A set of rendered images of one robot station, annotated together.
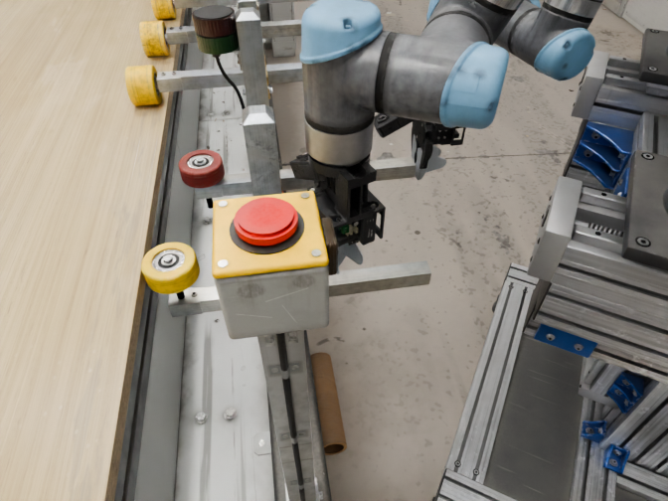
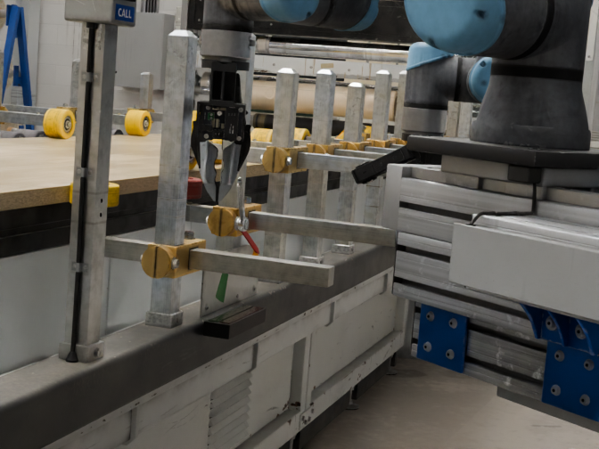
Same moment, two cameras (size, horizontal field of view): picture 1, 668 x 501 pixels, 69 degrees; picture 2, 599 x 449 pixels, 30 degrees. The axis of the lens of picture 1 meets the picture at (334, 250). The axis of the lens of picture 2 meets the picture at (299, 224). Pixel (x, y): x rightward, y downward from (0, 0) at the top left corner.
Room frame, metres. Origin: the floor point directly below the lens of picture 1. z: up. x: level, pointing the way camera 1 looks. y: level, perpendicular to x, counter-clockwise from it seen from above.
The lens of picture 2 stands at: (-0.96, -0.89, 1.09)
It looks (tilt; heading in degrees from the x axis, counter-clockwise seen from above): 7 degrees down; 27
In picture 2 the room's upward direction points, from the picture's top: 5 degrees clockwise
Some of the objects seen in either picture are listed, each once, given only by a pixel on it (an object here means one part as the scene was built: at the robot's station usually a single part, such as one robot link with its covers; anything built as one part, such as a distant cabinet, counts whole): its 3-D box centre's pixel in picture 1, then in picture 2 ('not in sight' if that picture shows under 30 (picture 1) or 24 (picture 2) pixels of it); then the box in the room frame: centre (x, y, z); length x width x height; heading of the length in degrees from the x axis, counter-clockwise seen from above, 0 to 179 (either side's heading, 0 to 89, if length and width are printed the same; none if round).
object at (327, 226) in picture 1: (328, 246); not in sight; (0.24, 0.00, 1.20); 0.03 x 0.01 x 0.03; 9
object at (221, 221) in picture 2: not in sight; (233, 218); (0.76, 0.13, 0.85); 0.13 x 0.06 x 0.05; 9
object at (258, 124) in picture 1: (275, 259); (173, 185); (0.49, 0.08, 0.92); 0.03 x 0.03 x 0.48; 9
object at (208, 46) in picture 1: (217, 38); not in sight; (0.73, 0.17, 1.14); 0.06 x 0.06 x 0.02
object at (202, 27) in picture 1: (215, 20); not in sight; (0.73, 0.17, 1.17); 0.06 x 0.06 x 0.02
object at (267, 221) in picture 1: (266, 225); not in sight; (0.23, 0.04, 1.22); 0.04 x 0.04 x 0.02
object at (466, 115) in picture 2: not in sight; (463, 147); (2.96, 0.48, 0.92); 0.03 x 0.03 x 0.48; 9
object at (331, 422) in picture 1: (325, 401); not in sight; (0.73, 0.03, 0.04); 0.30 x 0.08 x 0.08; 9
